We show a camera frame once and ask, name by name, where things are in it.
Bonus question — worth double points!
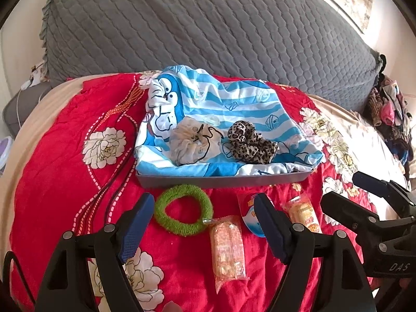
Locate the long biscuit packet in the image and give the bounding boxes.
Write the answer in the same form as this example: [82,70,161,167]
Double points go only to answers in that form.
[208,215,249,291]

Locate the grey tray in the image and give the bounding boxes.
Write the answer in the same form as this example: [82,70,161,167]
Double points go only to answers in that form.
[136,166,316,190]

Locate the green fuzzy scrunchie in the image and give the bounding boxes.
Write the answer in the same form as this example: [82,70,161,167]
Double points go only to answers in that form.
[154,184,214,237]

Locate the purple round object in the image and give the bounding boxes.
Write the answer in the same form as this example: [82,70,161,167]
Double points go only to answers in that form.
[0,136,15,177]

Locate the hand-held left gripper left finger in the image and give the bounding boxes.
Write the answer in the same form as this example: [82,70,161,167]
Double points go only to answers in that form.
[34,192,156,312]

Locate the blue striped cartoon cloth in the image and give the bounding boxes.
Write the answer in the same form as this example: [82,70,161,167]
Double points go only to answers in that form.
[135,66,325,178]

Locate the small biscuit packet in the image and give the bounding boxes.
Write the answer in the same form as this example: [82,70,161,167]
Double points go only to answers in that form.
[281,197,322,234]

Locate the beige scrunchie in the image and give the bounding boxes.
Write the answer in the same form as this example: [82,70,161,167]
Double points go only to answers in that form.
[170,117,225,166]

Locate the white cable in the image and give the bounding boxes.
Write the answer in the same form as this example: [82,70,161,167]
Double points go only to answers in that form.
[16,83,46,129]

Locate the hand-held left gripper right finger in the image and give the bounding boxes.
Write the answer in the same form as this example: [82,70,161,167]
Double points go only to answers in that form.
[253,193,378,312]

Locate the red floral blanket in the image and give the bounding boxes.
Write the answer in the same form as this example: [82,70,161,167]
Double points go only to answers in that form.
[0,71,411,312]

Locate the pile of clothes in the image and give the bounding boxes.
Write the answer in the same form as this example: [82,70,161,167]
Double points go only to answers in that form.
[362,54,416,179]

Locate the grey quilted sofa cover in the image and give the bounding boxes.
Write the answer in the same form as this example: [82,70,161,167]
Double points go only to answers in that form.
[39,0,386,113]

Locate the grey cushion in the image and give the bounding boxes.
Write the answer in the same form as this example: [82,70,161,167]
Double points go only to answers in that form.
[2,81,53,138]

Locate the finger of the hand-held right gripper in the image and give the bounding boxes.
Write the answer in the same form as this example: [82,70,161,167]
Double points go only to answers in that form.
[320,191,402,236]
[352,170,416,209]

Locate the leopard print scrunchie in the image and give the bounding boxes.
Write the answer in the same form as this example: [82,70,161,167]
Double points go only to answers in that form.
[226,120,280,166]

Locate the blue egg-shaped snack pack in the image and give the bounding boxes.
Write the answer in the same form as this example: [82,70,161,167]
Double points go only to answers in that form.
[237,192,270,237]

